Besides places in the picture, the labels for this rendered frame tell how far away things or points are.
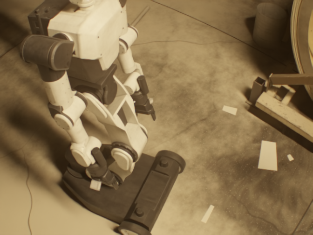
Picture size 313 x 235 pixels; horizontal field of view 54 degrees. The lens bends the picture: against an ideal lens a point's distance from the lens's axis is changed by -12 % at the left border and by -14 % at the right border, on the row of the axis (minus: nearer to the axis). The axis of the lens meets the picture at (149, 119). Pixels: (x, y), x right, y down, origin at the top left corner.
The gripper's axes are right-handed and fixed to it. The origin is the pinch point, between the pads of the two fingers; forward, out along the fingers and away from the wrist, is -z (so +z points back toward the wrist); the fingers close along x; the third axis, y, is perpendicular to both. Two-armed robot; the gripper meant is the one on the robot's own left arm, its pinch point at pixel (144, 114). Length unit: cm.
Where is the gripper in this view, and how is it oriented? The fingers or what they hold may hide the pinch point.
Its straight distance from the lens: 184.2
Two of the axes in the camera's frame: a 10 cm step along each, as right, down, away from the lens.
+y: 4.0, -7.2, 5.6
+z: -2.2, -6.7, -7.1
